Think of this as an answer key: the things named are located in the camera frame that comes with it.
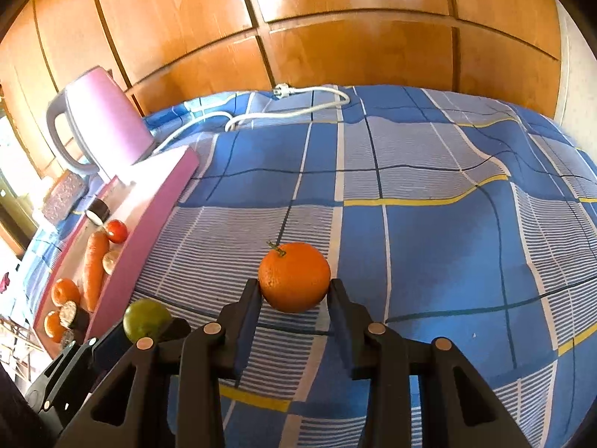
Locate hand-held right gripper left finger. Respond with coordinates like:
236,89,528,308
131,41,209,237
56,279,263,448

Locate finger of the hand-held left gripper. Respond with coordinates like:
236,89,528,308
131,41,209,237
91,323,136,369
161,318,192,342

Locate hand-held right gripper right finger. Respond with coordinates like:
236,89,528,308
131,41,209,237
329,279,532,448

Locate green tomato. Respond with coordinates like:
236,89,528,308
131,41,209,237
123,299,173,343

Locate eggplant piece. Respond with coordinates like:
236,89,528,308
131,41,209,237
59,301,91,332
85,197,111,225

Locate orange with stem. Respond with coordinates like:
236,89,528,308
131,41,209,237
258,241,332,314

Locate pink shallow tray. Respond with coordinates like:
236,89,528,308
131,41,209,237
32,146,200,351

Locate red tomato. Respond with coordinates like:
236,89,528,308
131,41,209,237
103,219,128,244

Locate carrot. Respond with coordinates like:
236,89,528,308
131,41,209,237
81,230,111,312

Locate blue plaid blanket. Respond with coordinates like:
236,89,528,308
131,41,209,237
19,85,597,448

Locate glittery box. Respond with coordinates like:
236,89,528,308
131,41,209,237
41,170,89,221

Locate pink electric kettle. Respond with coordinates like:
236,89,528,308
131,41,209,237
46,66,157,183

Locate wooden wardrobe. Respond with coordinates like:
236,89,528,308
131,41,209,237
0,0,563,178

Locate white power cable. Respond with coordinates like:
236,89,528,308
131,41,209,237
154,83,350,152

